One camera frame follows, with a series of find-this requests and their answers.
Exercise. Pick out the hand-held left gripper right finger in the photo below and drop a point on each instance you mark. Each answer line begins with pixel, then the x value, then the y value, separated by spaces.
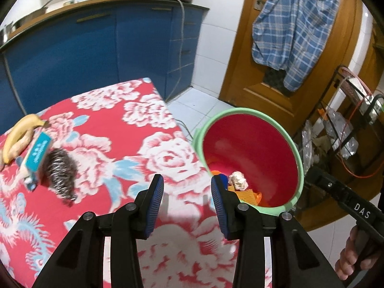
pixel 220 207

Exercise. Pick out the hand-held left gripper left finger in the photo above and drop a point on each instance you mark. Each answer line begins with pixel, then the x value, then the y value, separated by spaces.
pixel 154 207

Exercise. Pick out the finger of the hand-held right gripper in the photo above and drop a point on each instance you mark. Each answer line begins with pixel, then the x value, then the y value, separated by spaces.
pixel 318 178

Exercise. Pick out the yellow foam fruit net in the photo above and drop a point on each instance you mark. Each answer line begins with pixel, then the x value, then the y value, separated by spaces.
pixel 246 196

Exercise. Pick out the white tissue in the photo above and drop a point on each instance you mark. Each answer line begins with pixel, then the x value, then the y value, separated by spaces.
pixel 238 180

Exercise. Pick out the small orange fruit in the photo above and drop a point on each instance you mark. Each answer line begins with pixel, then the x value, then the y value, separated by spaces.
pixel 217 172

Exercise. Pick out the red bucket with green rim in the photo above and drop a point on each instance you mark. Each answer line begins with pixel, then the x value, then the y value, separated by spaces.
pixel 255 138

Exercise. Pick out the steel wool scourer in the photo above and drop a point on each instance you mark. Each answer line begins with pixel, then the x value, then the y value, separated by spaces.
pixel 58 171

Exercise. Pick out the teal toothpaste box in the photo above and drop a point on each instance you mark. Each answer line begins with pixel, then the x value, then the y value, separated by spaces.
pixel 36 153

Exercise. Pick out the person's right hand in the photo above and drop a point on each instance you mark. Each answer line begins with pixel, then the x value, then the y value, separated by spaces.
pixel 346 258

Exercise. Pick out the black metal rack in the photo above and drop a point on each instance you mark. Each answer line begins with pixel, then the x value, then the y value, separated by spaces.
pixel 329 89

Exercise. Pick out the red floral tablecloth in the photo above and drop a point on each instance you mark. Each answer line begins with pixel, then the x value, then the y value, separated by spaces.
pixel 90 144

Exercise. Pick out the dark patterned cloth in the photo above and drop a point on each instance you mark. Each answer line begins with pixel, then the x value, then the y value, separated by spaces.
pixel 274 79

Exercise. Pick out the wooden door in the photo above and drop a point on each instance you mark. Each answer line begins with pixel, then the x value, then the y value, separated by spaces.
pixel 240 75

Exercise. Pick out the blue plaid shirt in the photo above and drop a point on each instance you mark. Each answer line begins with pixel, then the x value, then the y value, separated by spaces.
pixel 288 36

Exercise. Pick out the yellow banana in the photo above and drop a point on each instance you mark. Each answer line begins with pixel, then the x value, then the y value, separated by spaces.
pixel 18 132

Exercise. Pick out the blue kitchen cabinet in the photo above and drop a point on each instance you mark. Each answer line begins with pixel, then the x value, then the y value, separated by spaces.
pixel 90 51

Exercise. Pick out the steel pot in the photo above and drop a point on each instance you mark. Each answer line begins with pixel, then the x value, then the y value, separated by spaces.
pixel 6 33

